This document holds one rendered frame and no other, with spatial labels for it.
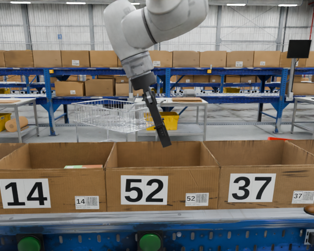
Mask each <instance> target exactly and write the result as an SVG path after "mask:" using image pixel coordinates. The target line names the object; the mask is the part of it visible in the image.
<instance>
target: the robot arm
mask: <svg viewBox="0 0 314 251"><path fill-rule="evenodd" d="M208 12H209V7H208V0H146V7H144V8H141V9H138V10H136V9H135V7H134V6H133V5H132V4H131V3H130V2H129V1H127V0H117V1H115V2H113V3H111V4H110V5H108V6H107V7H106V8H105V10H104V22H105V27H106V31H107V34H108V38H109V41H110V43H111V46H112V48H113V50H114V52H115V53H116V55H117V56H118V58H119V60H120V62H121V65H122V67H123V69H124V71H125V73H126V76H127V78H130V77H131V78H132V79H131V80H130V81H131V84H132V86H133V88H134V90H135V91H137V90H140V89H142V90H143V93H144V94H142V97H143V100H144V101H145V103H146V106H147V107H148V108H149V111H150V113H151V116H152V119H153V121H154V124H155V127H154V129H156V130H157V133H158V136H159V139H160V141H161V144H162V147H163V148H164V147H167V146H170V145H172V144H171V141H170V138H169V135H168V132H167V130H166V127H165V124H164V121H163V120H164V118H161V115H160V113H159V110H158V107H157V100H156V95H155V92H154V90H153V91H151V89H150V86H151V85H153V84H155V83H156V82H157V81H156V78H155V75H154V72H153V71H152V72H151V70H152V69H153V68H154V66H153V63H152V60H151V57H150V53H149V51H148V48H150V47H151V46H153V45H155V44H157V43H160V42H163V41H168V40H171V39H174V38H176V37H179V36H181V35H183V34H185V33H187V32H189V31H191V30H193V29H194V28H196V27H197V26H199V25H200V24H201V23H202V22H203V21H204V20H205V19H206V17H207V15H208Z"/></svg>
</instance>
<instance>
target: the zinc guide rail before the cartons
mask: <svg viewBox="0 0 314 251"><path fill-rule="evenodd" d="M275 219H314V216H313V215H309V214H307V213H305V212H304V208H265V209H222V210H178V211H134V212H91V213H47V214H3V215H0V226H31V225H72V224H112V223H153V222H194V221H234V220H275Z"/></svg>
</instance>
